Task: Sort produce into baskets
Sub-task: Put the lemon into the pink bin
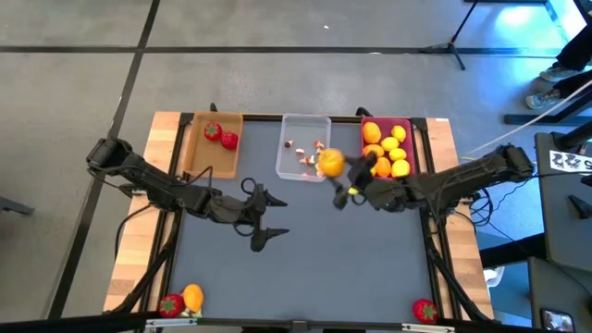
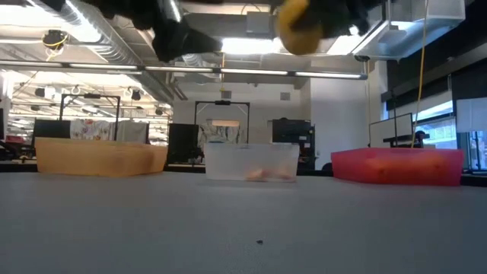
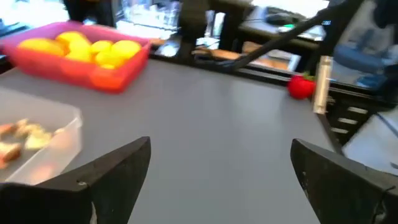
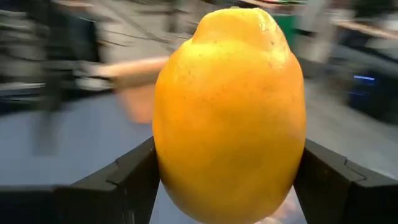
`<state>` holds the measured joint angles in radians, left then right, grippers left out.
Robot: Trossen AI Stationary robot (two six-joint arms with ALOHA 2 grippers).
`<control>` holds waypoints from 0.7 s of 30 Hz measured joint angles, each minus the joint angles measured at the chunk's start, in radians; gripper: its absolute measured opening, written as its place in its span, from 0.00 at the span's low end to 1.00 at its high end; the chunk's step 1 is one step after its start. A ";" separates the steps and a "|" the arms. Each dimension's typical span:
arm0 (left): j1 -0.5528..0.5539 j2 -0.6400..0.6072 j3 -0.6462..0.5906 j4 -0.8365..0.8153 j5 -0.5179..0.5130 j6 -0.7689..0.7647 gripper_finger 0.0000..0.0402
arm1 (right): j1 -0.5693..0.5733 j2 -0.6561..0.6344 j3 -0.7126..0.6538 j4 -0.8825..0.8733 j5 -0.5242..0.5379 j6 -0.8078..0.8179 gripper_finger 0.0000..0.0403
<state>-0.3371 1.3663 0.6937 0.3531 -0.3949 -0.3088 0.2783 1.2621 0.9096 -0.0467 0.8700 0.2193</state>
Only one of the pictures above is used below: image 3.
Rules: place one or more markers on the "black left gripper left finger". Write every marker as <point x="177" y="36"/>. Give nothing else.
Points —
<point x="93" y="193"/>

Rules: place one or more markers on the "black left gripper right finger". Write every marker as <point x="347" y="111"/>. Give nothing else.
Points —
<point x="348" y="193"/>

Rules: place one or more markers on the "large yellow toy lemon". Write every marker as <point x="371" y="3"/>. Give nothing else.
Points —
<point x="126" y="48"/>

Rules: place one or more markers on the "clear plastic bin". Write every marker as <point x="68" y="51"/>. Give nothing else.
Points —
<point x="37" y="102"/>

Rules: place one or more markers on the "red toy tomato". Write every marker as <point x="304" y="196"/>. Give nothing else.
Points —
<point x="300" y="88"/>

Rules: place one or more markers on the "pink plastic bin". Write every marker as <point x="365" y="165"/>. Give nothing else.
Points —
<point x="77" y="74"/>

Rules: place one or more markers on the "person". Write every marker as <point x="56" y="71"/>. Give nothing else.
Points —
<point x="87" y="12"/>

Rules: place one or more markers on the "silver frame bracket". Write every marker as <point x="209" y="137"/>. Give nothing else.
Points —
<point x="321" y="87"/>

